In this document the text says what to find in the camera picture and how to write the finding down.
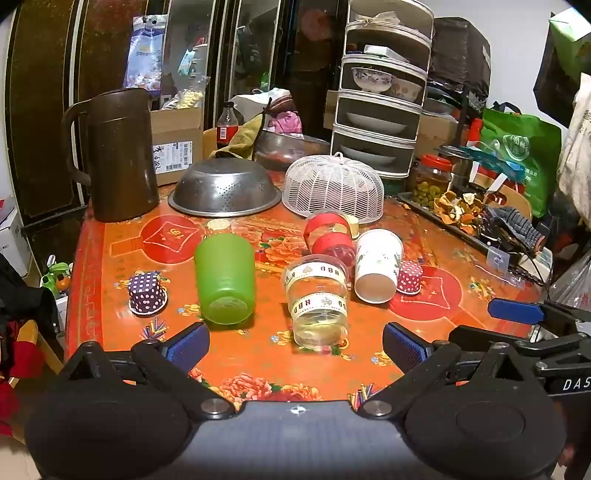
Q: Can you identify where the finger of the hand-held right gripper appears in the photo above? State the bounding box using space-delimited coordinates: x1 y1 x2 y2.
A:
488 298 591 326
449 324 587 358

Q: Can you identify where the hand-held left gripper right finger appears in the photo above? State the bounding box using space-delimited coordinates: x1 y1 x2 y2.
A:
355 322 546 420

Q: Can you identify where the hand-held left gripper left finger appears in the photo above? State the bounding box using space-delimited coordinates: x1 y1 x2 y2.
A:
60 322 237 420

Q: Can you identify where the clear cup with ribbon bands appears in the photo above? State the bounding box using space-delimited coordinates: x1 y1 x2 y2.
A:
283 255 350 349

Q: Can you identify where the green plastic cup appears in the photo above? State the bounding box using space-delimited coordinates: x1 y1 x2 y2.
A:
194 233 256 326

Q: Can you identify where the white paper cup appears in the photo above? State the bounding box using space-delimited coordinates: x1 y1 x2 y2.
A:
353 229 404 304

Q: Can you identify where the clear cup with red bands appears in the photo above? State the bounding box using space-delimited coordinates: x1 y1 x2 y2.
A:
304 210 357 269

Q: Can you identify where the steel lidded cup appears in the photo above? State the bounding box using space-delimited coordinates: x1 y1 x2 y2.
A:
438 145 474 185

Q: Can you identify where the clear plastic bag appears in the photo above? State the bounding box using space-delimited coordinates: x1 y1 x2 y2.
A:
549 251 591 319

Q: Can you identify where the purple dotted cupcake liner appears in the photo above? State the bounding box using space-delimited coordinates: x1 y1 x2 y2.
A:
128 272 168 315

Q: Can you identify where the red dotted cupcake liner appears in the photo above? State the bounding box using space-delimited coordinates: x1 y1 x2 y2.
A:
397 261 424 295

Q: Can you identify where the black tray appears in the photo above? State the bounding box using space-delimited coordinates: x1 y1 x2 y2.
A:
397 191 552 280

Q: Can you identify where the dark knitted cloth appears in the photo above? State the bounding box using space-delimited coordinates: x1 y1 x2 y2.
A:
480 207 546 254

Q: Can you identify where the orange floral tablecloth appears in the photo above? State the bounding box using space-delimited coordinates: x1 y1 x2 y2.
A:
65 171 555 411

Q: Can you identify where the pile of orange peels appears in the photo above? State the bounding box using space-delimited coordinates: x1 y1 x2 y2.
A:
434 191 490 234

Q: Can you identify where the green toy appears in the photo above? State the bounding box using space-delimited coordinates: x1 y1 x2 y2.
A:
41 262 74 297

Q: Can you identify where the glass jar with red lid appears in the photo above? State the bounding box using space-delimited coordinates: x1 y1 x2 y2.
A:
411 154 453 208

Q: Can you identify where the green shopping bag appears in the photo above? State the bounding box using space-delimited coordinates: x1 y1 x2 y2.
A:
480 104 561 217

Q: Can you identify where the steel colander bowl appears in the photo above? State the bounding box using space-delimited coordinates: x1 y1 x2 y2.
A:
167 158 283 217

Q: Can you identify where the white hanging bag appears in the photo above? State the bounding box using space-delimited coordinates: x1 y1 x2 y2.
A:
556 74 591 208

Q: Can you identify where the black cloth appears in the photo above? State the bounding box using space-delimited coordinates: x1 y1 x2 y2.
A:
0 254 61 370

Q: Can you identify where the red cloth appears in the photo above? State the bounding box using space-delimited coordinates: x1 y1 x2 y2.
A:
0 318 42 435

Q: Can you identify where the white mesh food cover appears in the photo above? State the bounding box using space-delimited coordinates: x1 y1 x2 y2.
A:
282 152 385 224

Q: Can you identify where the white cardboard box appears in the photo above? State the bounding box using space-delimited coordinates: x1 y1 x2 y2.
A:
0 208 33 278

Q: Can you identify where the brown plastic pitcher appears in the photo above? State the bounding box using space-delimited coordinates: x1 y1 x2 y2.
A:
62 88 161 223

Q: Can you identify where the yellow-green cloth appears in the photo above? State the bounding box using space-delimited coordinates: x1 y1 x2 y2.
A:
210 115 264 160

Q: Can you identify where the cola bottle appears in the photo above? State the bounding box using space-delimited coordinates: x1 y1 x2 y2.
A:
216 102 241 151

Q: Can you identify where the steel basin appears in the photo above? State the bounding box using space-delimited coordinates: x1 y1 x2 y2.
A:
254 131 331 172

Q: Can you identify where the white plate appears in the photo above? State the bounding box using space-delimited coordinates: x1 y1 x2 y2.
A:
344 112 407 134

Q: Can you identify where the tiered mesh dish rack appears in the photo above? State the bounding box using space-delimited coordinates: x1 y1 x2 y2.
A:
330 0 435 178

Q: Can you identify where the pink cloth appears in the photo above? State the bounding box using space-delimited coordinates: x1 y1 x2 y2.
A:
270 111 303 134

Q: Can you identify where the white ceramic bowl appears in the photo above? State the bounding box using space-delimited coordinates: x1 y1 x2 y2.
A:
388 78 423 102

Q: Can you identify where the clear bag of yellow snacks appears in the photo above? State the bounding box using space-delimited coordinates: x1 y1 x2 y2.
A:
161 76 211 110

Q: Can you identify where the black bag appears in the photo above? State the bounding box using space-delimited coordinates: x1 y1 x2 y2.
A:
431 17 491 100

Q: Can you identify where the floral ceramic bowl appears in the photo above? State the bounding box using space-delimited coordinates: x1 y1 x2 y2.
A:
352 68 395 94

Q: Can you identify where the green box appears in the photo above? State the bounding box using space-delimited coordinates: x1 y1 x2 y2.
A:
549 7 591 84

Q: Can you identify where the dark wooden cabinet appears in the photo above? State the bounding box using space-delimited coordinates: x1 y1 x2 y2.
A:
4 0 345 217

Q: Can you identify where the blue snack bag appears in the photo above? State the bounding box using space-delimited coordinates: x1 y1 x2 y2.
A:
124 15 166 95

